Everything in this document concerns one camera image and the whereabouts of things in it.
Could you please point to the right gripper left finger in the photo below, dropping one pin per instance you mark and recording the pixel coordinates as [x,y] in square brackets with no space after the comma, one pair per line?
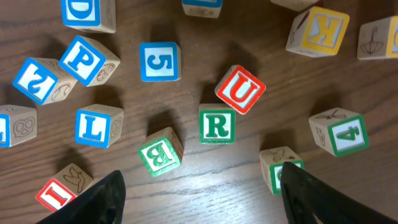
[102,203]

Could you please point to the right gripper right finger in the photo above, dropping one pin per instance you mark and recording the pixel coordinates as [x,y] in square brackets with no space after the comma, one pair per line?
[309,200]

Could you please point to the green R block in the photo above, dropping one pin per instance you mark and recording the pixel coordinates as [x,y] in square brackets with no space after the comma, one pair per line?
[217,123]

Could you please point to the red I block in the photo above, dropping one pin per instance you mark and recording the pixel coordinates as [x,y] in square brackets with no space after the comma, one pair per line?
[64,187]

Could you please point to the green J block bottom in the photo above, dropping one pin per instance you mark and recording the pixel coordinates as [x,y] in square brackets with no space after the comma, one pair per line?
[272,163]

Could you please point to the green 4 block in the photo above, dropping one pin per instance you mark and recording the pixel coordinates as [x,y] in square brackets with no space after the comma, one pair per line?
[339,131]

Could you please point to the blue L block right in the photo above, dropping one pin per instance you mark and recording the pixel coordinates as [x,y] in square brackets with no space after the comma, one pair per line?
[98,125]

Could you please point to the blue l block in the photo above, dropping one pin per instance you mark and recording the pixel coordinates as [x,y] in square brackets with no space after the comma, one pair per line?
[98,125]
[18,124]

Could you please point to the green B block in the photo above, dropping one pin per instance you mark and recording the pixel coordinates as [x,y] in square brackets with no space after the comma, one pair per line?
[161,152]

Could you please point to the blue L block left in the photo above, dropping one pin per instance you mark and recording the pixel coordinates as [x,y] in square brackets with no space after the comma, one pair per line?
[18,124]

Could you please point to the red U block right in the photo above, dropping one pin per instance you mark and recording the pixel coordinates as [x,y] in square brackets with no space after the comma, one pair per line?
[240,89]

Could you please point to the blue 2 block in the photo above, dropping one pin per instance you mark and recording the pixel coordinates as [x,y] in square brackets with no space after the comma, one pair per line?
[44,81]

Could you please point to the blue P block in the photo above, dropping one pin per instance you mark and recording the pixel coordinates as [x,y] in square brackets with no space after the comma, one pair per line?
[89,61]

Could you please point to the blue 5 block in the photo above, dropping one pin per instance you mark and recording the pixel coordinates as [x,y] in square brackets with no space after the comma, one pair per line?
[160,62]

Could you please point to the yellow K block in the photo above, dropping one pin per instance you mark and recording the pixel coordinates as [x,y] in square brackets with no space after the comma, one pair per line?
[317,32]

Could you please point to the yellow G block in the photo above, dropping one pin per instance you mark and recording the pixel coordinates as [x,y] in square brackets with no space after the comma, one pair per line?
[378,39]

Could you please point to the blue D block left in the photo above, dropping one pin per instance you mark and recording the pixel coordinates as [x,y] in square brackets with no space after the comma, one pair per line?
[90,15]

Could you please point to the blue d block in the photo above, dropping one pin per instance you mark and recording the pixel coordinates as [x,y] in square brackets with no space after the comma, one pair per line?
[90,15]
[202,8]

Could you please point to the red M block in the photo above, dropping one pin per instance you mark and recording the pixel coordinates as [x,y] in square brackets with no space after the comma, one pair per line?
[295,5]

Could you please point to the blue D block right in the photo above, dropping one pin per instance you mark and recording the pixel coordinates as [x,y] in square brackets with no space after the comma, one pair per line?
[202,8]

